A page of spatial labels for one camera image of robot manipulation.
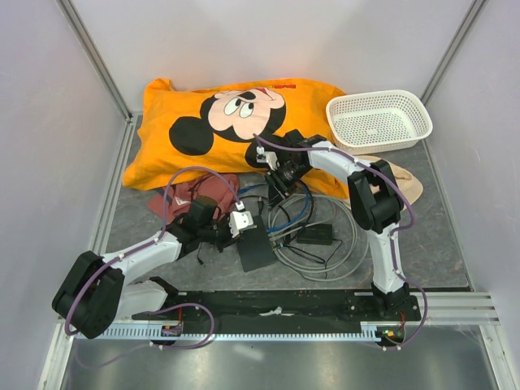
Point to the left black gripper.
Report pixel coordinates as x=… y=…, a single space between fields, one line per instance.
x=228 y=240

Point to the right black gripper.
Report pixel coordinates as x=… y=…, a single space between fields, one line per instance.
x=277 y=188

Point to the black power adapter brick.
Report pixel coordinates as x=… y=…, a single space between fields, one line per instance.
x=318 y=234

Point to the red cloth garment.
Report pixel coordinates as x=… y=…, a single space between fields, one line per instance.
x=181 y=196

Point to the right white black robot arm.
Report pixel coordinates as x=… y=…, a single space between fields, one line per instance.
x=375 y=201

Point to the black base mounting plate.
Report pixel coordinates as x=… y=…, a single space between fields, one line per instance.
x=330 y=303

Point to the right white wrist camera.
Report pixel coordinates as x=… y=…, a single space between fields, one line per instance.
x=267 y=157

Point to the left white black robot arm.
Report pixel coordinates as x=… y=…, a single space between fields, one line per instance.
x=100 y=288

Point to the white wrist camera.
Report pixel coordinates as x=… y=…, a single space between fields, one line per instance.
x=240 y=221
x=267 y=157

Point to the grey slotted cable duct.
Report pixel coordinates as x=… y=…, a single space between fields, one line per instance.
x=285 y=329

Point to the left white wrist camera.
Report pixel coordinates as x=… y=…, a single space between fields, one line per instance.
x=240 y=221

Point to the white perforated plastic basket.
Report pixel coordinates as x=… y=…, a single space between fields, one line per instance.
x=377 y=122

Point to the beige cloth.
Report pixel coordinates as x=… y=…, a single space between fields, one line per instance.
x=409 y=185

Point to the orange cartoon mouse pillow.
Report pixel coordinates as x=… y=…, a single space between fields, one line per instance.
x=217 y=127

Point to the black network switch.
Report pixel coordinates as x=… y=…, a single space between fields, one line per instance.
x=254 y=247

